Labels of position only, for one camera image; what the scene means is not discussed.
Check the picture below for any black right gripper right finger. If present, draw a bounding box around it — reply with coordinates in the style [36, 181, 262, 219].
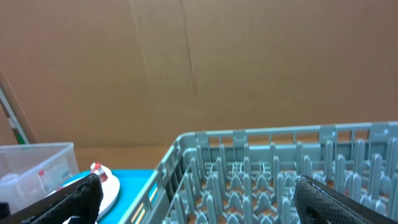
[294, 175, 397, 224]

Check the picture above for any large pink plate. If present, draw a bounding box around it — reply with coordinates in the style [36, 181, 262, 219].
[39, 165, 121, 221]

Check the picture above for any clear plastic waste bin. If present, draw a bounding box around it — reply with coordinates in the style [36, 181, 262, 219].
[1, 142, 80, 213]

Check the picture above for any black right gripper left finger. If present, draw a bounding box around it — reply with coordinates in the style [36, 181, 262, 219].
[1, 174, 103, 224]

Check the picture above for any teal plastic tray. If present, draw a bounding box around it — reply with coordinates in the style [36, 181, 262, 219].
[62, 169, 158, 224]

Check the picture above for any grey dishwasher rack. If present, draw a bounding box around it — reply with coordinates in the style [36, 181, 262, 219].
[119, 121, 397, 223]

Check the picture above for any red snack wrapper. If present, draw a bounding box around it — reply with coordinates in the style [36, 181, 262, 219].
[90, 162, 108, 183]

